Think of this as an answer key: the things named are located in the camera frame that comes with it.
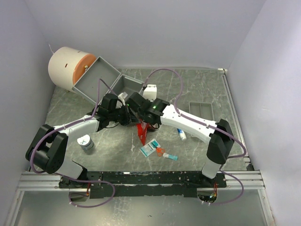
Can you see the white cylinder with orange face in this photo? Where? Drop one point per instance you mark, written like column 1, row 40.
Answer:
column 67, row 65

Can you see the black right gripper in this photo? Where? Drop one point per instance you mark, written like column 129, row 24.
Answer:
column 149, row 101

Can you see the teal wipe sachet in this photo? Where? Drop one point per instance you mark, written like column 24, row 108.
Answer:
column 150, row 147

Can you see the aluminium frame rail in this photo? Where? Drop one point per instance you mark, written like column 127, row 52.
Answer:
column 30, row 181

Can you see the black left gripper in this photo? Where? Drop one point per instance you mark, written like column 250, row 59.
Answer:
column 128, row 119

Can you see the brown medicine bottle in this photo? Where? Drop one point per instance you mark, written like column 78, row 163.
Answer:
column 152, row 128

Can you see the teal capped tube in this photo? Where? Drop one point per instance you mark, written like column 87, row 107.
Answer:
column 172, row 157

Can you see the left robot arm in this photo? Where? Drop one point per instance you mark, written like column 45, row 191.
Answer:
column 48, row 148

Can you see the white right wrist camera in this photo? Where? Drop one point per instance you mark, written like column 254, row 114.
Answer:
column 150, row 92

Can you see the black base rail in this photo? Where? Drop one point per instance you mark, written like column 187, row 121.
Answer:
column 152, row 183

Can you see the white round jar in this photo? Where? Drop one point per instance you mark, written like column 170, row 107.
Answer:
column 85, row 142

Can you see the grey divided tray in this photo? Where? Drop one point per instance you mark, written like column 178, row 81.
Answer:
column 202, row 110

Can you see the grey metal case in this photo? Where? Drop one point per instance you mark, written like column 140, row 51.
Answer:
column 101, row 77

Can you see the small red scissors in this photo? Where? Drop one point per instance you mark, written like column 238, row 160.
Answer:
column 160, row 151

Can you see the red first aid pouch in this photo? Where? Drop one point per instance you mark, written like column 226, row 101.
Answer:
column 142, row 129

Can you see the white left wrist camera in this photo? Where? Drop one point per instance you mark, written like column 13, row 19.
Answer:
column 122, row 96

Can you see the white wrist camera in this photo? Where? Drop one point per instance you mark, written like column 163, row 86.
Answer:
column 122, row 96
column 150, row 92

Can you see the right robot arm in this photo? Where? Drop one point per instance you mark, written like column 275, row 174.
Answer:
column 217, row 135

